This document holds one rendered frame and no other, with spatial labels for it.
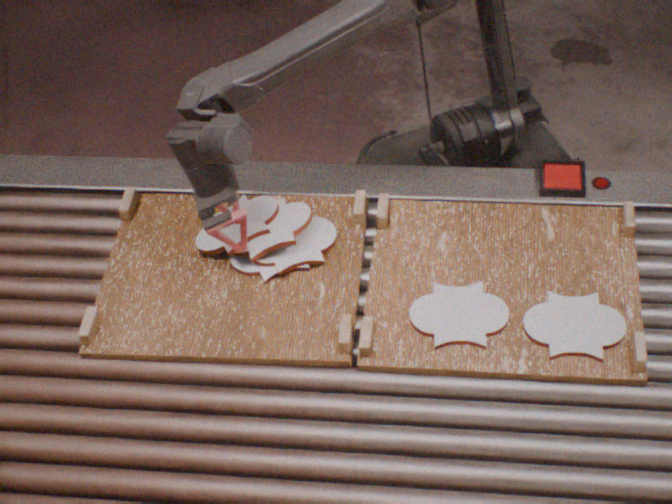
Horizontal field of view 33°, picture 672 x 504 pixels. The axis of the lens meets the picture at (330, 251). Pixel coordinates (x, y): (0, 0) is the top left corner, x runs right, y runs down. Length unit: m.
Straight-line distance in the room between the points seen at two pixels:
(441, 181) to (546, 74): 1.79
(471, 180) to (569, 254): 0.25
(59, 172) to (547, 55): 2.08
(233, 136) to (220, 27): 2.38
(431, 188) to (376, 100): 1.68
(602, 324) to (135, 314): 0.70
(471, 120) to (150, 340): 1.35
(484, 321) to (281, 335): 0.30
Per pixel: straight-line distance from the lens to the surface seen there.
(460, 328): 1.66
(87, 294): 1.84
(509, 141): 2.90
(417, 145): 3.03
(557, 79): 3.66
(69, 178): 2.05
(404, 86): 3.63
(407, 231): 1.81
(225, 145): 1.60
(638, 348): 1.64
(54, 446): 1.65
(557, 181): 1.91
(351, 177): 1.94
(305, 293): 1.73
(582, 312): 1.69
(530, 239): 1.80
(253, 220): 1.79
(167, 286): 1.78
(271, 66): 1.65
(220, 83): 1.67
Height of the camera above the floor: 2.22
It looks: 46 degrees down
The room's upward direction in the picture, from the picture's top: 6 degrees counter-clockwise
